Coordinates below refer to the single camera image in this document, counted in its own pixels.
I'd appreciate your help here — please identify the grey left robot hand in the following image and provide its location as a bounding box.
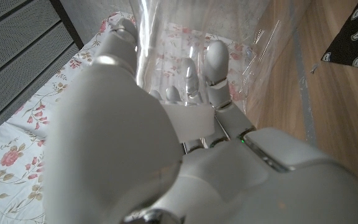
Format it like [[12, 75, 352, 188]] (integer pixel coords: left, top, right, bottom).
[[42, 17, 358, 224]]

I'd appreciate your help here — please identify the clear carafe with white lid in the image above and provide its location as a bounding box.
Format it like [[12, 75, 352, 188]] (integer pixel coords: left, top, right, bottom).
[[129, 0, 273, 144]]

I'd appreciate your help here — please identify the transparent cling film sheet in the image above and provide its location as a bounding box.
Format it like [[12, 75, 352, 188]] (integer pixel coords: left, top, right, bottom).
[[228, 0, 313, 113]]

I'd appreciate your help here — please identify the black paisley bandana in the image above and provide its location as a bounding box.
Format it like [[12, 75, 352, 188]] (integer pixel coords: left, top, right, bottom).
[[321, 0, 358, 72]]

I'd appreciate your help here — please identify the floral rose backdrop cloth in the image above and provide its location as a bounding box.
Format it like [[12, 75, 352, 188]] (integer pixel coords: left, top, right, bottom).
[[0, 11, 254, 224]]

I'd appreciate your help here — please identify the dark mesh partition panel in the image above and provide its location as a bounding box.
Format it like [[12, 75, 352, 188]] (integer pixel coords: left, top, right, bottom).
[[0, 0, 85, 144]]

